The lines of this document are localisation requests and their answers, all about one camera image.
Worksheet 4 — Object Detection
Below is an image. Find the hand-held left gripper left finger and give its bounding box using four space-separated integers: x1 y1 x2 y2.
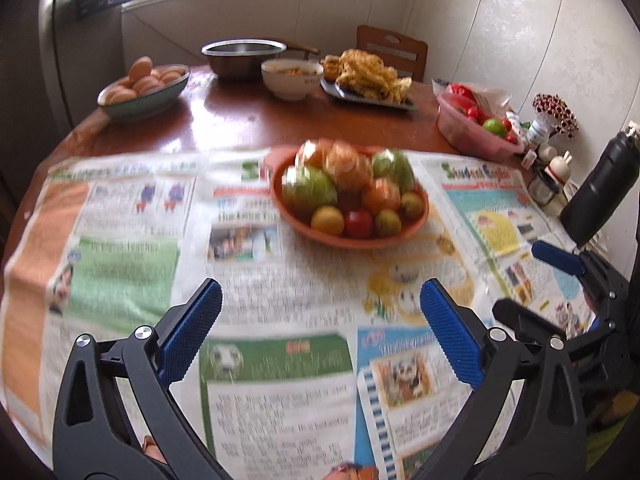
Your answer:
52 278 223 480

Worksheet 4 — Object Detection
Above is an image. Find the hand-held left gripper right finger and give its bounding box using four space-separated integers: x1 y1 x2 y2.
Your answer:
415 280 588 480

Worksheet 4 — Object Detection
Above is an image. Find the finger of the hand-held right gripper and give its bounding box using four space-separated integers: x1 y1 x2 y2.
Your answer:
492 298 618 361
531 241 601 306

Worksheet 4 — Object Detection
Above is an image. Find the orange plastic plate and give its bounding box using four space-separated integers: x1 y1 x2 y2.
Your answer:
262 145 431 251

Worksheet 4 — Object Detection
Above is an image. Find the small yellow round fruit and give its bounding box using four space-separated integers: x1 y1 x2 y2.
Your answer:
311 205 346 236

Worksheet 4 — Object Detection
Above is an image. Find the plastic-wrapped green citrus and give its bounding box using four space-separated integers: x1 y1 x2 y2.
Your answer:
281 166 338 221
372 149 417 193

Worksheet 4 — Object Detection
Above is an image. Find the newspaper with sunflower border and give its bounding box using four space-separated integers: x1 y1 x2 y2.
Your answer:
415 152 601 356

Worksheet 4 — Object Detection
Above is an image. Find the black water bottle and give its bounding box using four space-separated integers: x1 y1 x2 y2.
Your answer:
559 127 640 248

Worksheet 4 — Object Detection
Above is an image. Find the white rabbit figurine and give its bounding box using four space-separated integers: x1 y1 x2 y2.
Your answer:
542 152 573 186

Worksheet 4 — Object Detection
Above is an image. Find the newspaper with cartoon pictures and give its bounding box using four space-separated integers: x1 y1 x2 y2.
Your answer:
0 149 483 480

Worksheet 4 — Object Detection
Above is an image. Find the white medicine bottle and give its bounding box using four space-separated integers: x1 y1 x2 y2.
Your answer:
527 119 551 148

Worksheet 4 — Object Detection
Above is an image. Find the red and white flower decoration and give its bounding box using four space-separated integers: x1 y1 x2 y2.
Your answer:
531 92 580 140

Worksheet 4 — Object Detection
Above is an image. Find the pink plastic basin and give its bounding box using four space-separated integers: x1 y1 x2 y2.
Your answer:
437 92 526 157

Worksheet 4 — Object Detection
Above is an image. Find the white plastic bag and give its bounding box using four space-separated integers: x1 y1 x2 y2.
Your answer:
472 87 515 113

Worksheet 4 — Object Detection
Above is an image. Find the red package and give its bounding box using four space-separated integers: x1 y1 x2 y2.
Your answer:
447 84 481 106

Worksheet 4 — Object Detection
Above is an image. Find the dark baking tray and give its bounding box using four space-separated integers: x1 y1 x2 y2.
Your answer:
320 77 420 112

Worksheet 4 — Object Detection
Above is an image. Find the teal bowl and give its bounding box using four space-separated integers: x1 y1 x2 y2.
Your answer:
97 67 192 121

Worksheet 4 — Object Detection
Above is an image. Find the pile of brown eggs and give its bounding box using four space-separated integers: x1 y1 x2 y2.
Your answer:
102 56 186 106

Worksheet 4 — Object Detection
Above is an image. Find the pile of fried food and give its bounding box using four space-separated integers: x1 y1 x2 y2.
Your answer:
322 49 413 103

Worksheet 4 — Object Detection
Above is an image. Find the white ceramic bowl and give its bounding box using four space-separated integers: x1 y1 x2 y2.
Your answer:
261 58 325 101

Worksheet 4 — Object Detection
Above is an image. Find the wooden chair with cutout back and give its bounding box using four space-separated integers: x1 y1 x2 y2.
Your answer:
356 25 429 83

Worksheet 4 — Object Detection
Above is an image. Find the metal bowl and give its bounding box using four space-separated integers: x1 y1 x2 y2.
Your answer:
201 39 287 80

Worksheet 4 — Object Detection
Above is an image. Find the grey refrigerator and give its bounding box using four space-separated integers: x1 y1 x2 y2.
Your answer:
40 0 126 131

